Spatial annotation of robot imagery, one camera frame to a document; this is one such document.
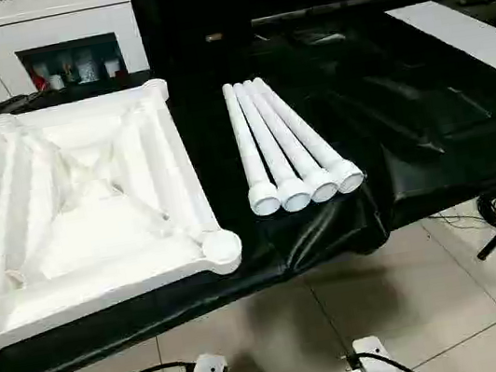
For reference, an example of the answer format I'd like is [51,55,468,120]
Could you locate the white plastic table leg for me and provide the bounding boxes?
[232,74,315,219]
[251,62,367,206]
[241,68,342,214]
[221,77,283,220]

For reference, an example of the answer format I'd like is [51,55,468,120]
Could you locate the white plastic table top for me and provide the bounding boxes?
[0,69,256,369]

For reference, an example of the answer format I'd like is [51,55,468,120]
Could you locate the black mat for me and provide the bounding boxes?
[0,0,496,372]

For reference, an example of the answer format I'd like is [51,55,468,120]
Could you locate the white textured jar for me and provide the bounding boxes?
[75,55,99,84]

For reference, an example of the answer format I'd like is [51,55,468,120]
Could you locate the white flat panel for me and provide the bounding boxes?
[383,0,496,112]

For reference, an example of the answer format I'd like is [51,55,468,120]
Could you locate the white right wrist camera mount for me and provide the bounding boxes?
[342,331,404,372]

